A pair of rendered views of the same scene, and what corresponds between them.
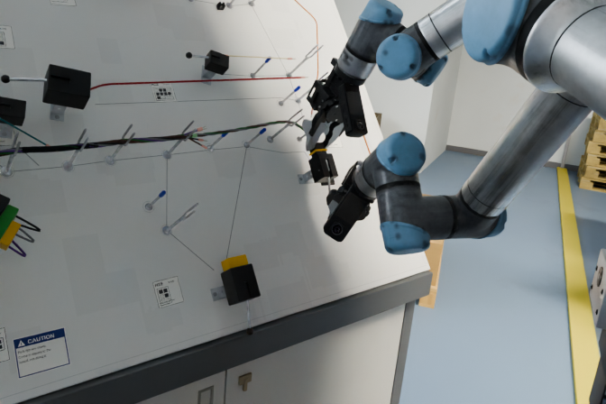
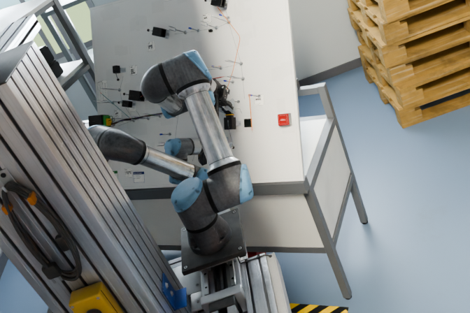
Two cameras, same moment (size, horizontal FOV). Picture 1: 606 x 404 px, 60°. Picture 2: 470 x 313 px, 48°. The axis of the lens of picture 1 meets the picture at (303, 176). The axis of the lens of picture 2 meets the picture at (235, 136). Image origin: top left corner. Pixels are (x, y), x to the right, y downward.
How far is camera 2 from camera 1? 2.35 m
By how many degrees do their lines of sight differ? 68
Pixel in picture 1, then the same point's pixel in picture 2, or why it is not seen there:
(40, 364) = (138, 180)
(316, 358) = (249, 204)
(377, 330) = (286, 202)
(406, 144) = (168, 145)
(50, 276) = not seen: hidden behind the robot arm
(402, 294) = (282, 189)
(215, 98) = not seen: hidden behind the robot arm
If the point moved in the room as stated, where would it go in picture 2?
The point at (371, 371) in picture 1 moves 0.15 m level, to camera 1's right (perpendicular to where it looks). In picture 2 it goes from (293, 219) to (310, 234)
